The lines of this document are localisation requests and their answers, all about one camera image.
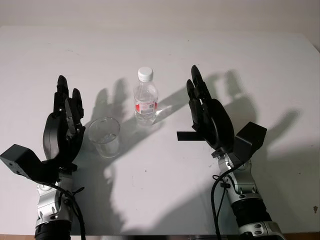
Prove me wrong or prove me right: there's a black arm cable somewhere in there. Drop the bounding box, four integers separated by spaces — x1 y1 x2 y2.
46 182 87 240
210 162 251 240

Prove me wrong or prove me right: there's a black tape strip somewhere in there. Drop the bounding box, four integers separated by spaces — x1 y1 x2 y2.
176 130 206 142

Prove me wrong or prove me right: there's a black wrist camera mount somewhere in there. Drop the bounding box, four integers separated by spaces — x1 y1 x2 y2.
0 144 61 186
233 121 268 166

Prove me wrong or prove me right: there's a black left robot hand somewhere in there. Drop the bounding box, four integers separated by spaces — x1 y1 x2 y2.
42 74 87 174

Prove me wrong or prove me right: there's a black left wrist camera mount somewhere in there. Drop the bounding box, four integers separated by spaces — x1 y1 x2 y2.
0 144 61 186

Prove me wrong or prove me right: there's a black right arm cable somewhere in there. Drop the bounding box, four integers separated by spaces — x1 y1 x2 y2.
210 162 251 240

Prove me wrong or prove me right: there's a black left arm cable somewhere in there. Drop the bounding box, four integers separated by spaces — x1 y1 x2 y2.
46 182 87 240

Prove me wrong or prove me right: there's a clear plastic cup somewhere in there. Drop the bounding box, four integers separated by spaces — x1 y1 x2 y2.
88 116 122 159

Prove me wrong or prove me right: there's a clear plastic water bottle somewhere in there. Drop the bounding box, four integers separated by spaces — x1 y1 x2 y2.
133 66 160 127

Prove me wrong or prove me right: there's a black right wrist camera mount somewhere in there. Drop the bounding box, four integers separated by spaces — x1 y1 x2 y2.
233 121 268 166

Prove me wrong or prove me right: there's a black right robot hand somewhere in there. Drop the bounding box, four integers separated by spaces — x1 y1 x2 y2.
185 65 236 154

